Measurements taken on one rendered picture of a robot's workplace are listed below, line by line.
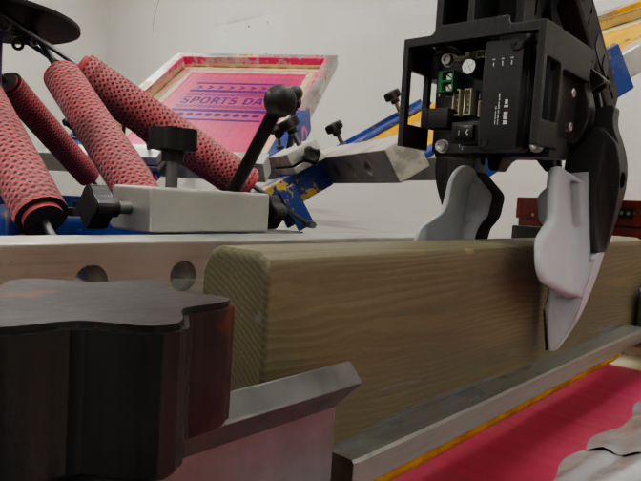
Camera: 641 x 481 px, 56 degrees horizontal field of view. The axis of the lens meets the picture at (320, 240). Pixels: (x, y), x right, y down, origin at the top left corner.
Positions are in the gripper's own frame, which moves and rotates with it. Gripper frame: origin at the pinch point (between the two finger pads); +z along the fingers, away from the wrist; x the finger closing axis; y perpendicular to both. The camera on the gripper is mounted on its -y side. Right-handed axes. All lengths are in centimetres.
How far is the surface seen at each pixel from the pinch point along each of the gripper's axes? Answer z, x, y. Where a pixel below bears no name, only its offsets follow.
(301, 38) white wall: -88, -212, -200
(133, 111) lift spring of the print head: -17, -65, -15
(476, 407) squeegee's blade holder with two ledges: 2.4, 2.8, 9.2
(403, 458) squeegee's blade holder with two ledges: 3.0, 2.8, 14.5
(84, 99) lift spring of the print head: -16, -59, -5
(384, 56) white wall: -73, -158, -200
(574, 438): 6.3, 3.4, -1.5
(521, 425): 6.3, 0.6, -1.0
